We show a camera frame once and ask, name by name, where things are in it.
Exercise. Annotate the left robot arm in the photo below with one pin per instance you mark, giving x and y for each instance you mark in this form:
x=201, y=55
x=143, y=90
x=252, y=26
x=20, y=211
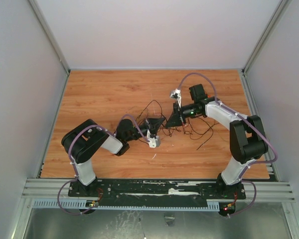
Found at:
x=82, y=142

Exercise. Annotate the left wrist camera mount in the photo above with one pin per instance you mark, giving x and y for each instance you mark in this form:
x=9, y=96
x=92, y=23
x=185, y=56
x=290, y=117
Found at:
x=154, y=142

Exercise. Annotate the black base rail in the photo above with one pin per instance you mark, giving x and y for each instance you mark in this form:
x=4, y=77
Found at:
x=154, y=193

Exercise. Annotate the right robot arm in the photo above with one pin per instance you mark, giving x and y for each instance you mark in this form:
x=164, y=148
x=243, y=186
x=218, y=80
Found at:
x=246, y=132

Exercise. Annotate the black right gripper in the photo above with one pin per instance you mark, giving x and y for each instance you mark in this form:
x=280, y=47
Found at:
x=177, y=113

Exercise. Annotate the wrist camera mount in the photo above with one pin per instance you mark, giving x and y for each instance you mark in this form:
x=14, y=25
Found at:
x=154, y=142
x=176, y=94

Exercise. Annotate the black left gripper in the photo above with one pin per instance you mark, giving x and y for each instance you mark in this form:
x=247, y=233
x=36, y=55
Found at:
x=152, y=125

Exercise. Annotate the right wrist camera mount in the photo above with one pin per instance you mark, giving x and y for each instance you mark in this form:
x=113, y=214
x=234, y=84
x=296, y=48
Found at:
x=176, y=94

